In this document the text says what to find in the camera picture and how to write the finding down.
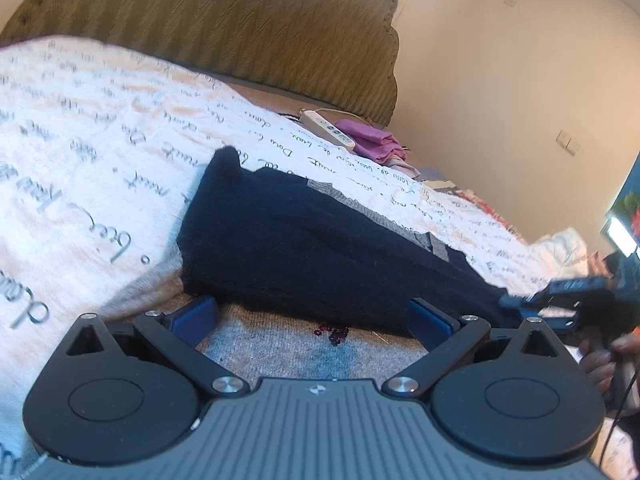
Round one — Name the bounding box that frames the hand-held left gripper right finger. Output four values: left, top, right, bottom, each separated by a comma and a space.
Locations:
382, 298, 571, 401

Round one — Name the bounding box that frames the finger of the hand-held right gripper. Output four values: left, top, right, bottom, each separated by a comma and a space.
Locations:
499, 276, 610, 311
520, 309, 581, 332

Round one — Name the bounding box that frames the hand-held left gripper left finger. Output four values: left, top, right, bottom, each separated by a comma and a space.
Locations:
65, 295, 251, 401

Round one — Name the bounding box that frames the grey and navy sweater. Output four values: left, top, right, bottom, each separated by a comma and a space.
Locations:
100, 146, 526, 392

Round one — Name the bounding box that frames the person's right hand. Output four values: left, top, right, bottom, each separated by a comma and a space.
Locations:
579, 332, 640, 401

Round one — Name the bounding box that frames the white quilt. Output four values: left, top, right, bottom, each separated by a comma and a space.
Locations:
529, 226, 593, 283

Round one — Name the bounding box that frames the floral patterned cloth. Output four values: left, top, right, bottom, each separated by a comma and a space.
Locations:
440, 180, 523, 243

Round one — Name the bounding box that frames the white script-printed blanket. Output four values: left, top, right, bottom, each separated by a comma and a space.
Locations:
0, 35, 608, 480

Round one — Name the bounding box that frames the pink cloth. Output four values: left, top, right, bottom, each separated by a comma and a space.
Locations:
334, 119, 408, 165

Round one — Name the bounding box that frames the white power strip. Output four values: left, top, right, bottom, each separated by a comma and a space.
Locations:
299, 109, 357, 152

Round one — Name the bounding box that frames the olive striped upholstered headboard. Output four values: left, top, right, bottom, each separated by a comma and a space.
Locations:
0, 0, 401, 128

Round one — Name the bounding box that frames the lotus flower wall poster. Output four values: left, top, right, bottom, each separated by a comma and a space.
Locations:
602, 151, 640, 256

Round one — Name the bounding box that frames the wall switch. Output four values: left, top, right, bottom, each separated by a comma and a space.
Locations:
556, 129, 581, 156

